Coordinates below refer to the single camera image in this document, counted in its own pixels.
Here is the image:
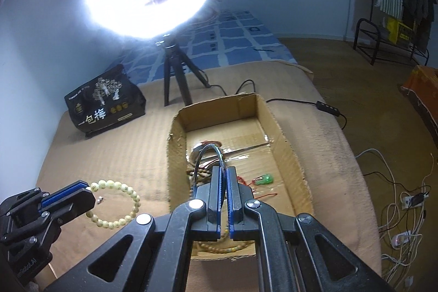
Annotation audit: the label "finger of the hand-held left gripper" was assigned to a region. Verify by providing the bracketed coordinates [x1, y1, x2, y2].
[0, 189, 97, 244]
[0, 180, 93, 210]

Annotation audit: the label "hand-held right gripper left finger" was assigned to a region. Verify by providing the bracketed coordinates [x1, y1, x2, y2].
[44, 165, 229, 292]

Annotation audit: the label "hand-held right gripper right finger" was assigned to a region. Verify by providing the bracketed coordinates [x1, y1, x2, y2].
[226, 166, 394, 292]

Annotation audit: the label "green pendant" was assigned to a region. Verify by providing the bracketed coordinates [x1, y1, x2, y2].
[238, 173, 274, 197]

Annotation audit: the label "black bangle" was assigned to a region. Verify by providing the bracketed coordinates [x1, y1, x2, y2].
[193, 143, 226, 186]

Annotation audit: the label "white bead necklace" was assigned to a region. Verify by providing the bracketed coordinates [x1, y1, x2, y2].
[197, 225, 255, 255]

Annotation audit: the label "pale bead bracelet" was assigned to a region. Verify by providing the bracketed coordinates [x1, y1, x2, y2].
[85, 180, 141, 231]

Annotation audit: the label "cardboard box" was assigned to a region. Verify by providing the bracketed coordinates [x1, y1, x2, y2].
[166, 93, 315, 260]

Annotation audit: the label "black printed snack bag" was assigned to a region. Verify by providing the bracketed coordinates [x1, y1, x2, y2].
[64, 64, 147, 139]

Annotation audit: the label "black tripod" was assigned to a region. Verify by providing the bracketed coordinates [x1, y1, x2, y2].
[155, 35, 212, 107]

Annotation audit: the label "blue patterned bed sheet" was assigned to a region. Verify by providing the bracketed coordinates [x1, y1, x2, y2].
[109, 9, 298, 84]

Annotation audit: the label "white round power socket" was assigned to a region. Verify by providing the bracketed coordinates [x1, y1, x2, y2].
[390, 230, 412, 250]

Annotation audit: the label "black clothes rack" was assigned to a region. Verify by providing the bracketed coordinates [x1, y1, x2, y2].
[352, 0, 438, 67]

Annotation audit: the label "yellow box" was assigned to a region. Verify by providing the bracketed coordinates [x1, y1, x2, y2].
[386, 16, 414, 44]

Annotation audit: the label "dark hanging clothes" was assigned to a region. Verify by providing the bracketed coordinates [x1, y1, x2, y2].
[400, 0, 438, 53]

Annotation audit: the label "black cable with controller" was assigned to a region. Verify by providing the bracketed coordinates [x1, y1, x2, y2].
[202, 80, 347, 130]

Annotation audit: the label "white power strip with cables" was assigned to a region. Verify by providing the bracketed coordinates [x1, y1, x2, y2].
[356, 148, 435, 284]

